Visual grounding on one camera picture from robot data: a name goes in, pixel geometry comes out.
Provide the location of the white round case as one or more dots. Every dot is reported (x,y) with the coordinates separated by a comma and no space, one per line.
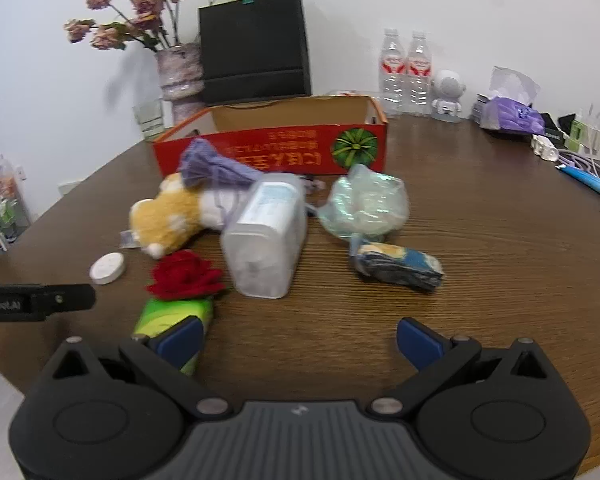
(107,268)

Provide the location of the black paper bag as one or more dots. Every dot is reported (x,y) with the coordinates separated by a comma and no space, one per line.
(255,45)

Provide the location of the dried pink flowers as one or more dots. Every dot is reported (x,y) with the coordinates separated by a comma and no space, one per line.
(145,5)

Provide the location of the clear water bottle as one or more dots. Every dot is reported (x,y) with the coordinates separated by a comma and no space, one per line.
(419,75)
(392,72)

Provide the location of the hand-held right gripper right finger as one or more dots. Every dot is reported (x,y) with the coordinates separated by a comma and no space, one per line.
(420,345)

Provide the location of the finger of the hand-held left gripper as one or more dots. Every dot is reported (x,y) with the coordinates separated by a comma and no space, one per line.
(70,296)

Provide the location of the clear glass cup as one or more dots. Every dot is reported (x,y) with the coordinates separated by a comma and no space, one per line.
(149,120)

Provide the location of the blue toothpaste tube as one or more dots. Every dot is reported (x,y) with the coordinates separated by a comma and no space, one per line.
(587,180)

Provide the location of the white astronaut figurine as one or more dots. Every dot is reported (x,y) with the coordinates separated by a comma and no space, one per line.
(449,95)

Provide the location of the tan plush toy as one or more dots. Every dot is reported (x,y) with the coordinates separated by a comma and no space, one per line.
(165,220)

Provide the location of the iridescent plastic bag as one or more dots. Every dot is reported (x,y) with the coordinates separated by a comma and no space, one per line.
(365,205)

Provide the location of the blue yellow snack packet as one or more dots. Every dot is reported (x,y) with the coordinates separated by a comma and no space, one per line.
(395,262)

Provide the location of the red fabric rose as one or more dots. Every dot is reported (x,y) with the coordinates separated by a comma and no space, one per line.
(185,275)

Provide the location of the red cardboard box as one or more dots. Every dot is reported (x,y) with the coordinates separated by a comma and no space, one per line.
(290,142)

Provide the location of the cluttered storage rack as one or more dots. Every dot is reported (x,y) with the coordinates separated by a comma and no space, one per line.
(0,210)

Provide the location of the purple tissue pack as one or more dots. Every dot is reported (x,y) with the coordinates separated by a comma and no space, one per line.
(510,115)

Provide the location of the mottled purple vase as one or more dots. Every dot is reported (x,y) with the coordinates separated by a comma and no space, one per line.
(180,70)

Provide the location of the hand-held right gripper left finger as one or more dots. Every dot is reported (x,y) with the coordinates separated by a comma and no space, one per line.
(180,342)

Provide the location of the clear plastic container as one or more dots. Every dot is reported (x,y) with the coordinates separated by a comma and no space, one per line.
(265,240)

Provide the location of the clear plastic wrapper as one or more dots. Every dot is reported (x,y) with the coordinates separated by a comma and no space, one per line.
(352,93)

